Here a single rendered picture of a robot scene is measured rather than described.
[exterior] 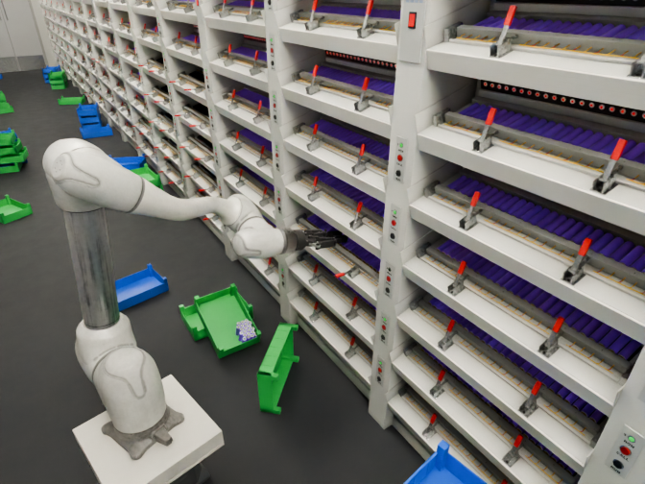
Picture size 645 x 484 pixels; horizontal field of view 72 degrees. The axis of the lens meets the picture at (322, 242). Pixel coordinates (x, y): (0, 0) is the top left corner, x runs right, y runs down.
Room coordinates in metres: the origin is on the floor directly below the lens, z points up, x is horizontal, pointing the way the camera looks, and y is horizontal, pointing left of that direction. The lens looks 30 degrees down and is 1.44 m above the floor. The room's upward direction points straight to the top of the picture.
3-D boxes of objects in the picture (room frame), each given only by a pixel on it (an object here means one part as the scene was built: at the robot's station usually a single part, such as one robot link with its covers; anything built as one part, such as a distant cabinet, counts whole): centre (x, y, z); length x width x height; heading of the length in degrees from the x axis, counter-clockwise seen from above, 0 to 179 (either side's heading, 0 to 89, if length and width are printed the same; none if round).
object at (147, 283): (1.94, 1.01, 0.04); 0.30 x 0.20 x 0.08; 134
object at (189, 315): (1.74, 0.52, 0.04); 0.30 x 0.20 x 0.08; 124
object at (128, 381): (0.92, 0.56, 0.43); 0.18 x 0.16 x 0.22; 43
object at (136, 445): (0.90, 0.53, 0.29); 0.22 x 0.18 x 0.06; 55
